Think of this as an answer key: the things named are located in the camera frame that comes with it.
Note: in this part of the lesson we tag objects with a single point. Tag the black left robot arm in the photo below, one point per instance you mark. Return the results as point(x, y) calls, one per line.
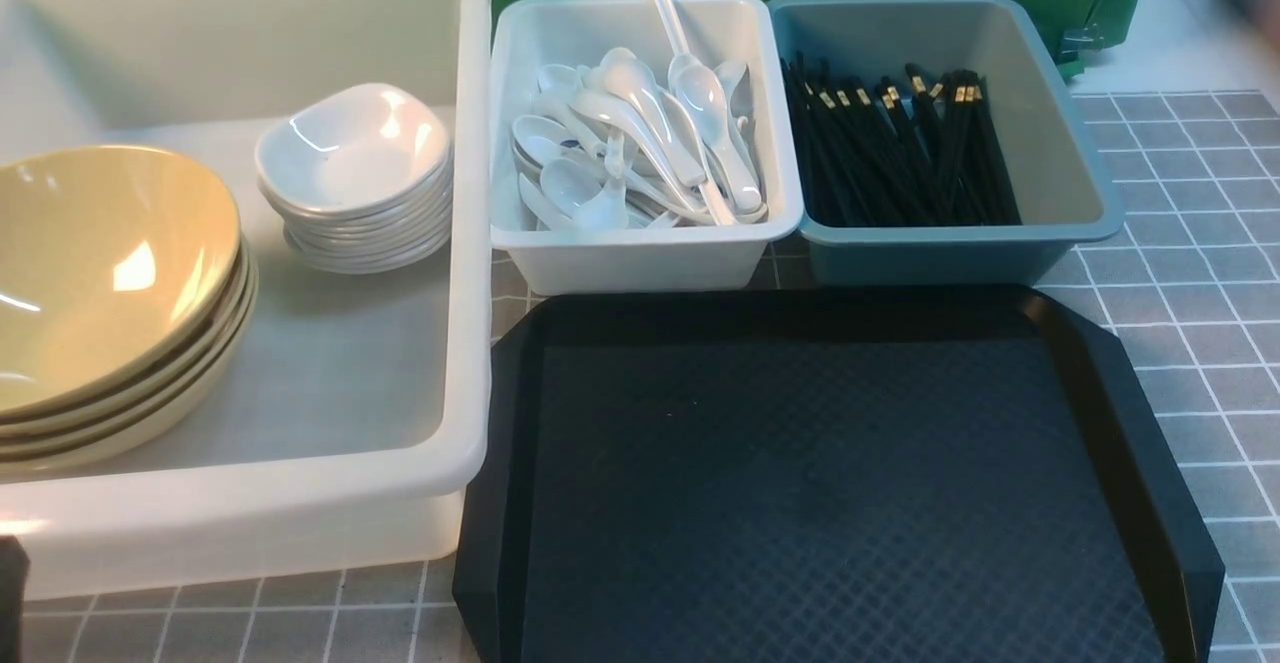
point(14, 571)

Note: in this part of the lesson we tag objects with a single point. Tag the pile of white spoons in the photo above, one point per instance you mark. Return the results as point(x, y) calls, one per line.
point(613, 121)

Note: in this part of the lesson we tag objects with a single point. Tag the black plastic serving tray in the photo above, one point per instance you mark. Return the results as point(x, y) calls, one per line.
point(958, 474)

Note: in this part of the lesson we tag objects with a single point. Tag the white plastic spoon bin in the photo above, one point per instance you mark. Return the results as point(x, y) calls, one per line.
point(684, 257)

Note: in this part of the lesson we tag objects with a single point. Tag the pile of black chopsticks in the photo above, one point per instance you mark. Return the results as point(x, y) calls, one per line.
point(887, 153)

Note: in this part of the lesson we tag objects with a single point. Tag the large white plastic tub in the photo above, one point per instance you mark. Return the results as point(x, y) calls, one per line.
point(353, 414)

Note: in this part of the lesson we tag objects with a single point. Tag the stack of white dishes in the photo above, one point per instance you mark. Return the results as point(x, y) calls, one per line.
point(363, 179)

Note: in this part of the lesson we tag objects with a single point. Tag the stack of yellow bowls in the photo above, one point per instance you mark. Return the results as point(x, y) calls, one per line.
point(128, 286)

